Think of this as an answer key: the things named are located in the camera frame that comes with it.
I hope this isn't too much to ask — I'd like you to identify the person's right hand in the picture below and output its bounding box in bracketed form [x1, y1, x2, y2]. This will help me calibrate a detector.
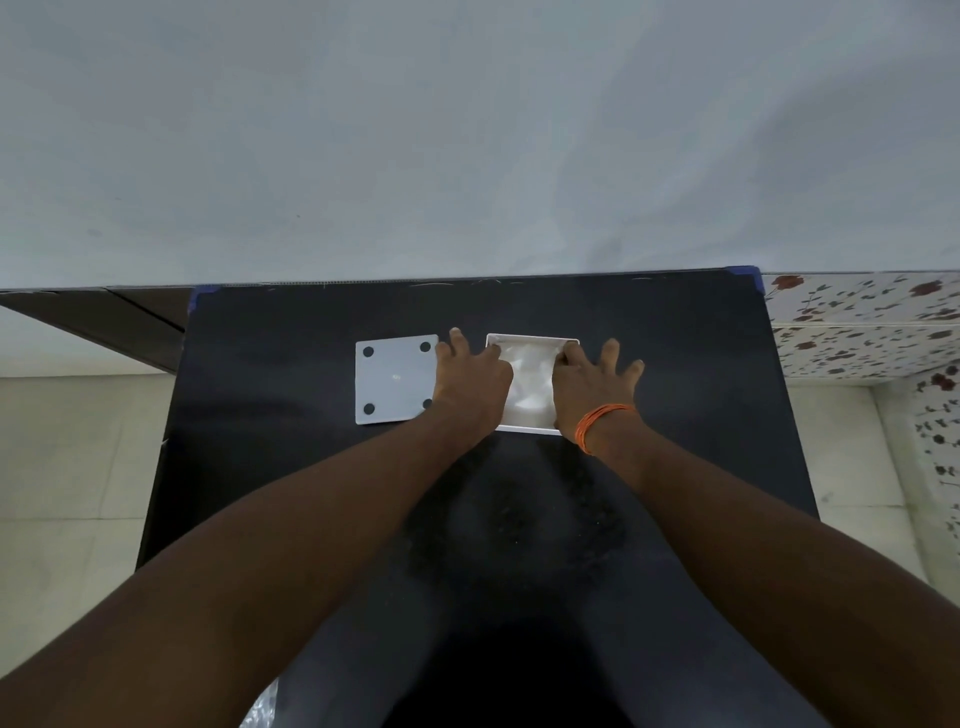
[551, 337, 646, 438]

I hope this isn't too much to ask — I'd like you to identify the person's left hand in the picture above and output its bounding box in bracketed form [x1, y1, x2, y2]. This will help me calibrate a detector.
[431, 327, 516, 449]

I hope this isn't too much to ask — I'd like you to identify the white box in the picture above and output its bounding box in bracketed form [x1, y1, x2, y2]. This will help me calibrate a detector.
[485, 333, 581, 437]

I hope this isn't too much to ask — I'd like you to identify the person's left forearm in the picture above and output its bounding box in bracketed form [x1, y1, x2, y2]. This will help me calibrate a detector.
[0, 408, 496, 728]

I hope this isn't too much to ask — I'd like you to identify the person's right forearm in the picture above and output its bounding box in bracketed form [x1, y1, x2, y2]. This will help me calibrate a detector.
[588, 412, 960, 728]

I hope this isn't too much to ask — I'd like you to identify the white lid with black dots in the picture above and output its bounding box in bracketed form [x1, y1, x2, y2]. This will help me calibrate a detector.
[354, 333, 441, 427]

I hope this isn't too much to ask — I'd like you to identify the white plastic wrap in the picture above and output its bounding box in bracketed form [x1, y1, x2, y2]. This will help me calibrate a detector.
[491, 337, 573, 429]

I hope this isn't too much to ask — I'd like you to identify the floral patterned counter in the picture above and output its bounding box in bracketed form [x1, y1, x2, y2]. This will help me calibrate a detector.
[762, 270, 960, 541]

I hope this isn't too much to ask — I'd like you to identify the dark brown wooden furniture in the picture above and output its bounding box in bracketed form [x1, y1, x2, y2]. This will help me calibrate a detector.
[0, 285, 194, 375]

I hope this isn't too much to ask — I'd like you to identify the clear plastic bag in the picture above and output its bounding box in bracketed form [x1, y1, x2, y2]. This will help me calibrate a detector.
[238, 678, 280, 728]

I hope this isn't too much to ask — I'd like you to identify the orange thread bracelet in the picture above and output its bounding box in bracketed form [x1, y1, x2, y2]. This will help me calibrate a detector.
[573, 402, 639, 457]

